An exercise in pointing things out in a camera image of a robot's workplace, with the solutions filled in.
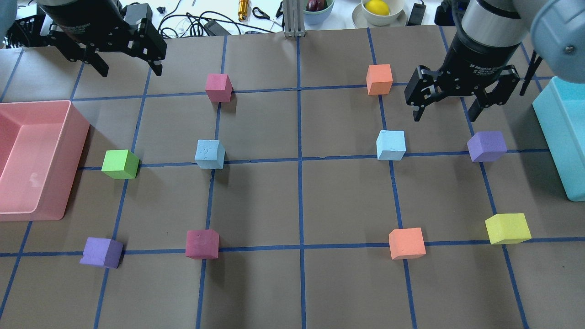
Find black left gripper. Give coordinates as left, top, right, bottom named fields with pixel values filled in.
left=40, top=0, right=167, bottom=77

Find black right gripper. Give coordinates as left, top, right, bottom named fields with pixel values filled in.
left=404, top=27, right=520, bottom=122

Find light blue block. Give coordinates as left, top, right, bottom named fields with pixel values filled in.
left=194, top=139, right=226, bottom=170
left=376, top=130, right=407, bottom=161

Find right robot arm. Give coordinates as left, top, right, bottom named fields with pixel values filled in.
left=404, top=0, right=585, bottom=121

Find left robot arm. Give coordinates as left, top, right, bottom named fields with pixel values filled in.
left=1, top=0, right=167, bottom=77

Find purple block right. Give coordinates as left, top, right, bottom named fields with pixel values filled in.
left=467, top=131, right=508, bottom=162

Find purple block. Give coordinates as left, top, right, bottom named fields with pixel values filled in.
left=467, top=131, right=508, bottom=162
left=80, top=237, right=123, bottom=269

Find orange block top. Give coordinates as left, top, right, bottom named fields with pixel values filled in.
left=366, top=64, right=394, bottom=96

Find orange block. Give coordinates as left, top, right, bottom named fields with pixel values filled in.
left=388, top=228, right=426, bottom=260
left=366, top=64, right=394, bottom=96

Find pink block top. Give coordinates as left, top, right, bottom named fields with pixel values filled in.
left=205, top=74, right=233, bottom=103

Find black power adapter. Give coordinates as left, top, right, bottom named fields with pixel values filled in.
left=407, top=3, right=426, bottom=26

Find green block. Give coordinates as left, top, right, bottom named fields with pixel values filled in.
left=101, top=149, right=140, bottom=179

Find cyan plastic bin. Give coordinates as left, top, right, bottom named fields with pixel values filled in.
left=532, top=76, right=585, bottom=202

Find pink plastic bin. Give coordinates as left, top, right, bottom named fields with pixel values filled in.
left=0, top=100, right=89, bottom=222

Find yellow lemon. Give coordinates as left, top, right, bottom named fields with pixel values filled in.
left=364, top=0, right=391, bottom=16

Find beige bowl with lemon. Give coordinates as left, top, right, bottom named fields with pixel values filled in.
left=352, top=0, right=407, bottom=28

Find yellow block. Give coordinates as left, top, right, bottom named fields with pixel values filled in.
left=485, top=214, right=532, bottom=245

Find orange block bottom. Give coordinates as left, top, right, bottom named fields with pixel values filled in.
left=388, top=228, right=426, bottom=260

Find green bowl with fruit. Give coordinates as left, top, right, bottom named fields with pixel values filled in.
left=302, top=0, right=335, bottom=25

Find purple block left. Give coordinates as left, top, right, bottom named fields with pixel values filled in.
left=80, top=237, right=123, bottom=269

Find dark pink block bottom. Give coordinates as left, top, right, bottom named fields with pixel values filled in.
left=185, top=229, right=220, bottom=260

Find black handled scissors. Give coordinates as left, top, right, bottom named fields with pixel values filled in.
left=251, top=6, right=283, bottom=21

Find aluminium frame post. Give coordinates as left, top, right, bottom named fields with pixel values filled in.
left=282, top=0, right=306, bottom=38

